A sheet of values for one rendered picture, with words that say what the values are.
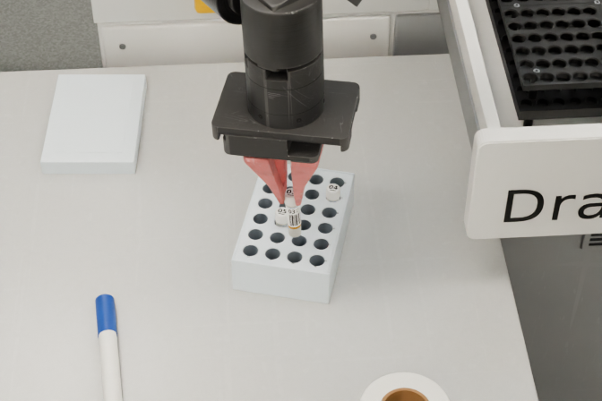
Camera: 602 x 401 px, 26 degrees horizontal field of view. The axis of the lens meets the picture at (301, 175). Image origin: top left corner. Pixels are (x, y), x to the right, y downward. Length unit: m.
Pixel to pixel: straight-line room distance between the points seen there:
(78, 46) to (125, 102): 1.34
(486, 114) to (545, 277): 0.61
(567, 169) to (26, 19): 1.80
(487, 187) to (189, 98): 0.38
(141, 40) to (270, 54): 0.46
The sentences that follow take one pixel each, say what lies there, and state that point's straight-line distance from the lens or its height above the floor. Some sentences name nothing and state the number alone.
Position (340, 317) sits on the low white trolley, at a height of 0.76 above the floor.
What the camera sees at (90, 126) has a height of 0.78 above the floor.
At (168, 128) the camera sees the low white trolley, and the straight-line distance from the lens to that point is 1.27.
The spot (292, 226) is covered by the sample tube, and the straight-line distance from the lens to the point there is 1.05.
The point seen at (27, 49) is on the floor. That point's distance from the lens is 2.63.
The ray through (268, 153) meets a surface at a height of 0.95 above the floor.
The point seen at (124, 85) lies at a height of 0.78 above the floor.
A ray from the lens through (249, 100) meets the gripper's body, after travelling 0.95.
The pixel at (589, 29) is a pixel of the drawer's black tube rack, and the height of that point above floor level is 0.90.
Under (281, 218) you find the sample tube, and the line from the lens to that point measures 1.11.
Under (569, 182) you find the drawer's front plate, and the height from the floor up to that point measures 0.88.
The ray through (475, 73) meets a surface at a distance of 1.13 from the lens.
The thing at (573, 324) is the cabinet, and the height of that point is 0.28.
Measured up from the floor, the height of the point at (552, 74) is 0.90.
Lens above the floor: 1.61
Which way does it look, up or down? 44 degrees down
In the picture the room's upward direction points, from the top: straight up
